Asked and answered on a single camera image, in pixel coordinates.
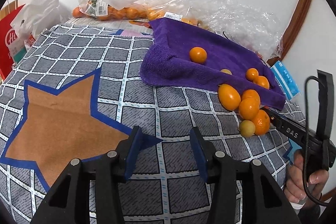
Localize person's right hand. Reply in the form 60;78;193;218
285;148;330;208

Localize large orange mandarin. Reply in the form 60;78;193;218
251;109;271;136
189;47;207;65

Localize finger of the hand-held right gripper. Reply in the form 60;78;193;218
262;106;283;130

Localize large smooth oval orange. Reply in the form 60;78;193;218
218;84;241;111

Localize white plastic bag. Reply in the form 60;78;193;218
10;0;69;52

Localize black cable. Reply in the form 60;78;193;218
301;76;332;206

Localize purple towel-covered tray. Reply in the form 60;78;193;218
140;17;286;111

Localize grey checked star mat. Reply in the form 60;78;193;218
0;23;307;224

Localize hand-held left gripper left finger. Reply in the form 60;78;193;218
30;126;143;224

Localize pink printed paper sheet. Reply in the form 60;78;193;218
115;19;154;38

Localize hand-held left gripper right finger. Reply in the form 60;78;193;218
189;126;302;224

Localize brown wooden door frame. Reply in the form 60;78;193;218
276;0;315;60

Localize blue tissue pack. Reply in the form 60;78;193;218
270;61;300;101

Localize red paper bag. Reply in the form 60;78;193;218
0;0;34;80

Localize small orange mandarin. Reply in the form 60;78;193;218
246;68;259;81
252;76;270;90

